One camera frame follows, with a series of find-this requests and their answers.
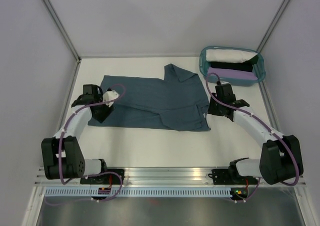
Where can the black rolled t shirt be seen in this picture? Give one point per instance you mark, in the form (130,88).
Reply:
(244,66)

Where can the light blue cable duct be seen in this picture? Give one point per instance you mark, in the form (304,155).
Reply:
(222,192)

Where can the aluminium front rail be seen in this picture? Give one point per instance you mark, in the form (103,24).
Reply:
(157,177)

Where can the blue-grey t shirt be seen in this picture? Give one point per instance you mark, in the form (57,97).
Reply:
(176,102)

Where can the teal plastic basket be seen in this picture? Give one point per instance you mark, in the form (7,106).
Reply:
(257,62)

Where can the purple rolled t shirt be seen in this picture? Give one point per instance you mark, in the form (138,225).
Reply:
(232,74)

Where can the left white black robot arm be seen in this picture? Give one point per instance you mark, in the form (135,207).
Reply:
(61,154)

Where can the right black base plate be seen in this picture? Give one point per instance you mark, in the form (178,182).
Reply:
(230,177)

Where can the left aluminium frame post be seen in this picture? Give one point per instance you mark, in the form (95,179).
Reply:
(58,23)

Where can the aluminium frame post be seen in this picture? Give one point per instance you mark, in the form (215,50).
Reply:
(274,22)
(58,23)

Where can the white rolled t shirt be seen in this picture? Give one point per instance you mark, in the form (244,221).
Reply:
(229,55)

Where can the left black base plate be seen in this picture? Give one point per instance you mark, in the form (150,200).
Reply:
(106,179)

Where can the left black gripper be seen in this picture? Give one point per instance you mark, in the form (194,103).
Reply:
(108,111)

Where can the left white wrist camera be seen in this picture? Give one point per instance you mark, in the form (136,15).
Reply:
(109,97)

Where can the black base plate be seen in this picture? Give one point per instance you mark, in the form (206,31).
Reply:
(230,177)
(106,179)

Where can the right aluminium frame post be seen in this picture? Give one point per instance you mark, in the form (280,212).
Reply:
(274,22)

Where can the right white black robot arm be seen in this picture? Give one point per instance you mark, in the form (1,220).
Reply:
(280,160)

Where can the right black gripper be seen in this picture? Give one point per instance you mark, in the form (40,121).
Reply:
(211,109)

